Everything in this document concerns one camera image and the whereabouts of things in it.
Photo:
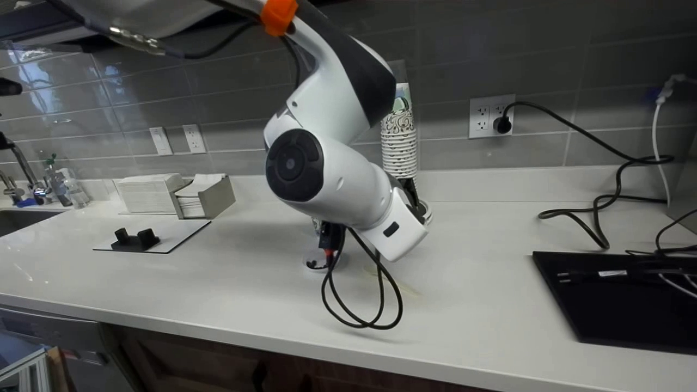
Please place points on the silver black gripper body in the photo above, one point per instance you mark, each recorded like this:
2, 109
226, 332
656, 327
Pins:
331, 241

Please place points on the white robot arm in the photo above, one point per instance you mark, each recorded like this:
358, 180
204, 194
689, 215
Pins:
310, 158

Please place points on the tall wrapped paper cup stack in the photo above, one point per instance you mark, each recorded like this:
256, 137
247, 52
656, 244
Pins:
400, 136

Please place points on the white napkin dispenser box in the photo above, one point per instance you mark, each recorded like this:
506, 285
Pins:
199, 196

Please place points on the white outlet with plug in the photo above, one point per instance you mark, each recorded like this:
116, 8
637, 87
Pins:
485, 112

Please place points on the black small bracket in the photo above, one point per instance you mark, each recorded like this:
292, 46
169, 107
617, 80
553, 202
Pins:
139, 242

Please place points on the double white light switch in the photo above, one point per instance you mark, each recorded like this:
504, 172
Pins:
177, 139

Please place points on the orange cable clip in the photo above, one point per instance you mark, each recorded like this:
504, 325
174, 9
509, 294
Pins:
278, 15

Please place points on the black flat device with cables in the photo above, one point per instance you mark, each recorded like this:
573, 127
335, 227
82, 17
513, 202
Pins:
624, 299

